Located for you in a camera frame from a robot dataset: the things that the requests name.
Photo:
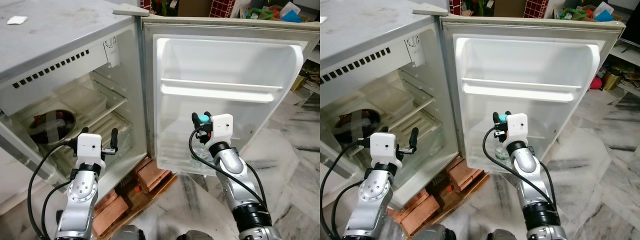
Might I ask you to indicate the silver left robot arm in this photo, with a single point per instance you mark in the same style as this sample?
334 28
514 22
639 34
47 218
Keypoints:
82 195
372 200

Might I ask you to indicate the grey robot leg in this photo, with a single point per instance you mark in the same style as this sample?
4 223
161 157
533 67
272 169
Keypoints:
435 233
502 236
192 236
127 233

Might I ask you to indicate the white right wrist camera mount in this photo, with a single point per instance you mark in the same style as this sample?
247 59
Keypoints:
222 127
517 127

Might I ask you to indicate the teal paper sheet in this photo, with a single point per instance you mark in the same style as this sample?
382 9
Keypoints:
291 15
604 14

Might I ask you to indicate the grey left robot leg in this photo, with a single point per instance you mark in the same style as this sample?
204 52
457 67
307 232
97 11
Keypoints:
127 233
435 233

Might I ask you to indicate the black television screen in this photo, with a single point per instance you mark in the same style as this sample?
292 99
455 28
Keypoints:
632 25

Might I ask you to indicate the orange clay brick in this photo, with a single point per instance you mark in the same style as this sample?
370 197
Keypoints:
464 172
152 174
107 215
417 215

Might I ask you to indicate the clear glass fridge shelf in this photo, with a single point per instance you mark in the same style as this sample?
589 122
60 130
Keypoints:
90 100
395 97

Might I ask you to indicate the dark covered bowl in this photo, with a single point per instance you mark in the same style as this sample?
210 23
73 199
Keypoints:
357 125
50 125

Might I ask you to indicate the clear fridge crisper drawer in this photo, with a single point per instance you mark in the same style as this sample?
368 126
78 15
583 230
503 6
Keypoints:
107 134
422 131

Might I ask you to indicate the white mini fridge body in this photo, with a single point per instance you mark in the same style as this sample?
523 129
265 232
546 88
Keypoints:
370 35
50 40

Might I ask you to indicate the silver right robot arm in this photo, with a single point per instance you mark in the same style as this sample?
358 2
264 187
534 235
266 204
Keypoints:
232 167
527 167

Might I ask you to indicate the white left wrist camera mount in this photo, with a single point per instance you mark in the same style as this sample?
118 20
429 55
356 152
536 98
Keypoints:
90 145
385 146

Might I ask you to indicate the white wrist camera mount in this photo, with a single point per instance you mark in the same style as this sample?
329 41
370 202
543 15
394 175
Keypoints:
90 145
385 146
517 127
222 127

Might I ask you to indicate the white mini fridge door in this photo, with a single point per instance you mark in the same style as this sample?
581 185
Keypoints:
225 60
525 60

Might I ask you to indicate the grey right robot leg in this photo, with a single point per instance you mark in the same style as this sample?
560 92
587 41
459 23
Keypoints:
192 236
502 236

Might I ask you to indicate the red ball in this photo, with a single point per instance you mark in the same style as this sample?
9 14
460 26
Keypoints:
595 82

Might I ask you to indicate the white paper scrap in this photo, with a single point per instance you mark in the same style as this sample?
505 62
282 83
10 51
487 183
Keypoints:
16 20

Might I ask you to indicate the clear bottle with teal cap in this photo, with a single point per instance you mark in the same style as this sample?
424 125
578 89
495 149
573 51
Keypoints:
199 152
500 151

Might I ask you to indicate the brown cardboard panel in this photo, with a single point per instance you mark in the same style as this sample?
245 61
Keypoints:
507 7
192 7

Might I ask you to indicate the gold tin can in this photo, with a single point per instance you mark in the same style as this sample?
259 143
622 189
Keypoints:
300 80
611 79

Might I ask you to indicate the white door shelf rail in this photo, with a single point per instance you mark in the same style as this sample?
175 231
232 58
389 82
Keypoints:
220 87
520 87

